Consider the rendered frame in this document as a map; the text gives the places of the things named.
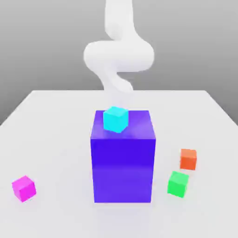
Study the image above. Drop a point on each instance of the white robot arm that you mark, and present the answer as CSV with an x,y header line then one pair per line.
x,y
119,55

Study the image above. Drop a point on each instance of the small cyan cube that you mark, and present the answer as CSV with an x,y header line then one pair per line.
x,y
115,120

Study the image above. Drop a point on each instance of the small orange cube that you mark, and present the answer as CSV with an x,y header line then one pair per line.
x,y
188,159

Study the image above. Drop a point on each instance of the small green cube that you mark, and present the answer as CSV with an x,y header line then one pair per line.
x,y
177,185

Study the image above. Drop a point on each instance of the small magenta cube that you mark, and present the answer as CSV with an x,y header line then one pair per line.
x,y
24,188

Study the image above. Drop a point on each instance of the large purple box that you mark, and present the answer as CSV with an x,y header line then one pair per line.
x,y
122,167

